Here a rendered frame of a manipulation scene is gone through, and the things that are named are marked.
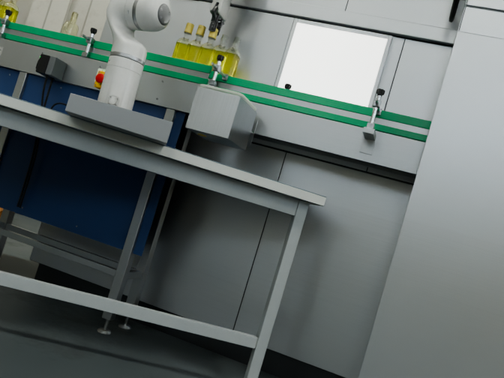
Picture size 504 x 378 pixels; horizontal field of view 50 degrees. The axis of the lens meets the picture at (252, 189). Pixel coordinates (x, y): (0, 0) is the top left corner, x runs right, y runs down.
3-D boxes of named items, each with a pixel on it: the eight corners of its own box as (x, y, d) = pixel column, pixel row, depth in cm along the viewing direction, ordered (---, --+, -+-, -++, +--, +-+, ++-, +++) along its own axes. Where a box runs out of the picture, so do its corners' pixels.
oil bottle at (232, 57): (228, 100, 231) (242, 52, 232) (223, 96, 226) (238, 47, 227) (216, 97, 233) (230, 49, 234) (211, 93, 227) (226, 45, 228)
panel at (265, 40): (370, 115, 226) (392, 38, 228) (370, 113, 223) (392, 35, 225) (179, 72, 252) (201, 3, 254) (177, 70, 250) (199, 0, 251)
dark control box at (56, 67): (61, 82, 233) (67, 63, 233) (49, 76, 225) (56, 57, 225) (46, 78, 235) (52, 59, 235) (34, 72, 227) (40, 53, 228)
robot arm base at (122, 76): (138, 116, 179) (152, 63, 180) (80, 100, 177) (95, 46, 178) (141, 124, 198) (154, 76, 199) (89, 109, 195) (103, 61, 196)
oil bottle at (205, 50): (203, 94, 234) (217, 47, 236) (199, 90, 229) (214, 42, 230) (191, 91, 236) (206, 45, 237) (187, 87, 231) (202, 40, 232)
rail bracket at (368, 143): (372, 156, 205) (388, 99, 206) (369, 147, 189) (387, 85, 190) (359, 153, 206) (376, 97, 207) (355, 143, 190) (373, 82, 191)
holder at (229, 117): (249, 153, 216) (260, 116, 217) (228, 138, 190) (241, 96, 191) (210, 142, 221) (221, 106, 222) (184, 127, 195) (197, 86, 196)
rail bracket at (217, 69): (223, 94, 224) (232, 65, 225) (210, 81, 208) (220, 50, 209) (217, 92, 225) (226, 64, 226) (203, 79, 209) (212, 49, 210)
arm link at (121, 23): (129, 57, 180) (148, -11, 181) (88, 52, 188) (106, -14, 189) (150, 70, 191) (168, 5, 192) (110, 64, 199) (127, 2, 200)
